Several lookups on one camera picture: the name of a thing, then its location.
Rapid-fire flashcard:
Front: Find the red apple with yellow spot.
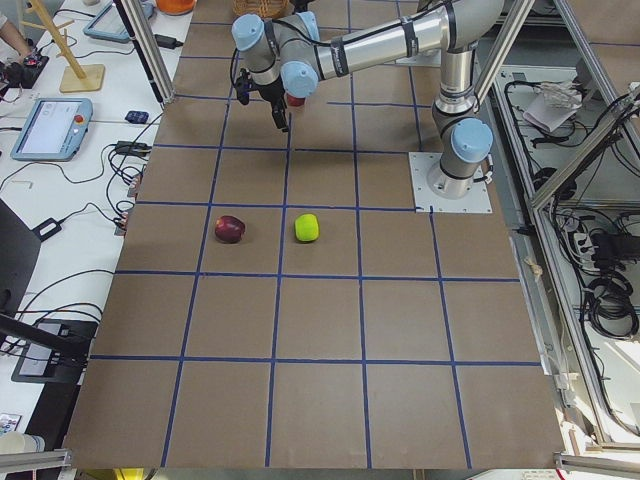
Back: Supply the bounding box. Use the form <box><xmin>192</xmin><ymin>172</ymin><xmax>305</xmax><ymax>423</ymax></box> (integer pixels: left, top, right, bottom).
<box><xmin>286</xmin><ymin>93</ymin><xmax>306</xmax><ymax>107</ymax></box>

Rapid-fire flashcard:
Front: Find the dark red apple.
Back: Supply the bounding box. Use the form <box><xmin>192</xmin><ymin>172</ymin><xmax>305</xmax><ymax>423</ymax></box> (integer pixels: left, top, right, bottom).
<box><xmin>214</xmin><ymin>215</ymin><xmax>246</xmax><ymax>244</ymax></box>

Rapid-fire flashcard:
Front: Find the orange round object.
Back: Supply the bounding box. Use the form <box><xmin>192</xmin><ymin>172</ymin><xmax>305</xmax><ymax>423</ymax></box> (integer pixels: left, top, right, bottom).
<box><xmin>155</xmin><ymin>0</ymin><xmax>196</xmax><ymax>16</ymax></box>

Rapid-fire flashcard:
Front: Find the green apple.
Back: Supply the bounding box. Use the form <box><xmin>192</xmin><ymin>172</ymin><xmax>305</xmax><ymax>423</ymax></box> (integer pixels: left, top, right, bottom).
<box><xmin>294</xmin><ymin>213</ymin><xmax>320</xmax><ymax>243</ymax></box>

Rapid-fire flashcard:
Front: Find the woven wicker basket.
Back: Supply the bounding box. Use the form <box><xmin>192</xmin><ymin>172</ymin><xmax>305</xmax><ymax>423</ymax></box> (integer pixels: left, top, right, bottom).
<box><xmin>232</xmin><ymin>0</ymin><xmax>289</xmax><ymax>18</ymax></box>

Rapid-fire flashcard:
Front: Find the wooden stand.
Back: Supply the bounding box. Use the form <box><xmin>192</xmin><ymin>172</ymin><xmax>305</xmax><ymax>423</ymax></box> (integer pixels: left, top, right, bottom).
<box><xmin>23</xmin><ymin>0</ymin><xmax>105</xmax><ymax>94</ymax></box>

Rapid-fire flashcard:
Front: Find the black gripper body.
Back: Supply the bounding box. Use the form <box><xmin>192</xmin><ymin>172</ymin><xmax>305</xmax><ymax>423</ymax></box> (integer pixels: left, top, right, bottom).
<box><xmin>257</xmin><ymin>79</ymin><xmax>286</xmax><ymax>108</ymax></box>

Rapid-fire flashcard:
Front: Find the black monitor stand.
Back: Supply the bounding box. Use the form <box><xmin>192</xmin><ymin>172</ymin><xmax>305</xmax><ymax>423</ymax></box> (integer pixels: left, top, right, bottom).
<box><xmin>1</xmin><ymin>203</ymin><xmax>102</xmax><ymax>385</ymax></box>

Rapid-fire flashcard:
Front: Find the teach pendant tablet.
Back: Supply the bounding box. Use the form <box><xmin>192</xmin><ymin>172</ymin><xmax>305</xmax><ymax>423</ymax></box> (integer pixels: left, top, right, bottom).
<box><xmin>10</xmin><ymin>98</ymin><xmax>93</xmax><ymax>162</ymax></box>
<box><xmin>83</xmin><ymin>2</ymin><xmax>130</xmax><ymax>44</ymax></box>

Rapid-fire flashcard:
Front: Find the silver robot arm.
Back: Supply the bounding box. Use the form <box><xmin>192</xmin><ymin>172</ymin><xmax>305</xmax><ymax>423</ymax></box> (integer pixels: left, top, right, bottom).
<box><xmin>231</xmin><ymin>1</ymin><xmax>503</xmax><ymax>200</ymax></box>

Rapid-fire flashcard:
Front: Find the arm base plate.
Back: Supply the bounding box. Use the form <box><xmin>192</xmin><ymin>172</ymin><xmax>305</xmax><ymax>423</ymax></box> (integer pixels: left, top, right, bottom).
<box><xmin>408</xmin><ymin>152</ymin><xmax>493</xmax><ymax>214</ymax></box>

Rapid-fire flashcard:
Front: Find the small blue device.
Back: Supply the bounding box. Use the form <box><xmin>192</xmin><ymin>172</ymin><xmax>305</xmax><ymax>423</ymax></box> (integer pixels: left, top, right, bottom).
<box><xmin>125</xmin><ymin>110</ymin><xmax>149</xmax><ymax>124</ymax></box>

